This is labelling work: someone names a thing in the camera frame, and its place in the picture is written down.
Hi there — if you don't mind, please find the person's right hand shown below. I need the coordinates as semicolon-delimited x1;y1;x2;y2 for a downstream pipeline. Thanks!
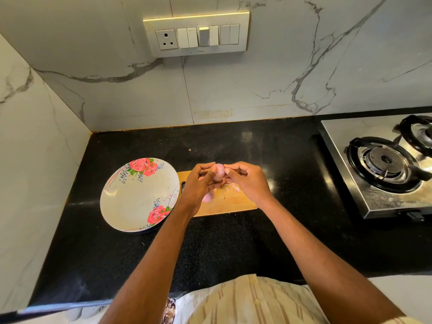
224;160;275;208

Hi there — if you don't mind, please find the person's left hand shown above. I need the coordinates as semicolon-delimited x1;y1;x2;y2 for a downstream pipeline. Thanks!
177;162;224;217

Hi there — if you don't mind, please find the person's right forearm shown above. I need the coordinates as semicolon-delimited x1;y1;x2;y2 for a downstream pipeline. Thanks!
255;196;406;324

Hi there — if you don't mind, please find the person's left forearm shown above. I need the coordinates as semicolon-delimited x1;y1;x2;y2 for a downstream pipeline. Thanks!
99;204;197;324

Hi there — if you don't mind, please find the wooden cutting board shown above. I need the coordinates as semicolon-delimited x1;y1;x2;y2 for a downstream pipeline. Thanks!
176;170;259;217

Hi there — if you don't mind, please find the black stone countertop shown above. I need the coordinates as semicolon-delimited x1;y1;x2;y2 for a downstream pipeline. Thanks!
27;108;432;306

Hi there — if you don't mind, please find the white floral plate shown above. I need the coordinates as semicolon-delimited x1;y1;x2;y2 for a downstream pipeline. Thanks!
100;157;181;233

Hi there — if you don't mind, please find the stainless steel gas stove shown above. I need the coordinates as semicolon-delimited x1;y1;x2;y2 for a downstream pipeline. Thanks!
319;114;432;220

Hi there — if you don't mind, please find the beige striped garment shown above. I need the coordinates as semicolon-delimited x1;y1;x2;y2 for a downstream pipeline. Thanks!
172;274;332;324

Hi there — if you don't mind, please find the black stove burner grate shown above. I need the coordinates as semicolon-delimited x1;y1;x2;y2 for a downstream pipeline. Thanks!
396;115;432;158
347;136;432;194

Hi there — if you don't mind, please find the white wall switch panel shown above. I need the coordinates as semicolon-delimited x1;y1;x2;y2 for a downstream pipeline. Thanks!
142;12;251;59

